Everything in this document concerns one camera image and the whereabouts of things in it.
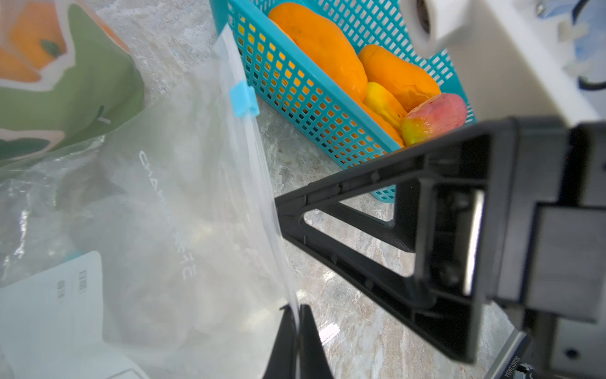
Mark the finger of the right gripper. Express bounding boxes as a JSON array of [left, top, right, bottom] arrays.
[[280, 222, 473, 363], [276, 143, 473, 251]]

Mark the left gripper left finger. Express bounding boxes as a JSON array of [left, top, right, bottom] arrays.
[[262, 305, 298, 379]]

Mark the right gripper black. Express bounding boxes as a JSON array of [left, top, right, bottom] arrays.
[[417, 118, 605, 378]]

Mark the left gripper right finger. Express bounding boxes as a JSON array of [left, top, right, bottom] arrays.
[[299, 304, 334, 379]]

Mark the red green mango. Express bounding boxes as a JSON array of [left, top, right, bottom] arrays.
[[400, 93, 468, 146]]

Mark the small yellow mango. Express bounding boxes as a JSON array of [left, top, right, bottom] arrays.
[[363, 82, 408, 134]]

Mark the clear zip-top bag green print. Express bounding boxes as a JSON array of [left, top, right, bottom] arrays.
[[1, 1, 145, 165]]

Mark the long orange mango front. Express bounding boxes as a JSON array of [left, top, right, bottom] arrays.
[[358, 44, 441, 111]]

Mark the teal plastic basket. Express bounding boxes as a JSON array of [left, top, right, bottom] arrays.
[[209, 0, 477, 204]]

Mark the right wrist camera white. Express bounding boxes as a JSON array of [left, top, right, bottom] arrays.
[[399, 1, 605, 126]]

